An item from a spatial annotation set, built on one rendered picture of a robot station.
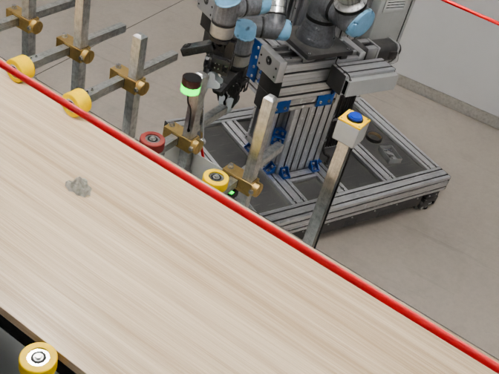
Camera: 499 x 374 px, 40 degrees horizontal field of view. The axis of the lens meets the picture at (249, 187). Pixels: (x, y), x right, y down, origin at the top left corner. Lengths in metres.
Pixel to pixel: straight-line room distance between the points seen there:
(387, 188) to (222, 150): 0.84
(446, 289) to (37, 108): 2.08
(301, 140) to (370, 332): 1.60
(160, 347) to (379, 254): 1.97
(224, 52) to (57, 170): 0.63
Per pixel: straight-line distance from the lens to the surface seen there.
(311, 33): 2.62
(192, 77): 2.10
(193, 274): 1.76
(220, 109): 2.45
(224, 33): 2.12
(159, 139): 2.16
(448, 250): 3.63
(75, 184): 1.95
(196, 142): 2.24
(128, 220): 1.87
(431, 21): 4.70
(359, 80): 2.70
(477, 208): 4.02
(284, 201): 3.16
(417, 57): 4.80
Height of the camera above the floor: 2.17
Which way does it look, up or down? 38 degrees down
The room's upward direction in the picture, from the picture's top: 15 degrees clockwise
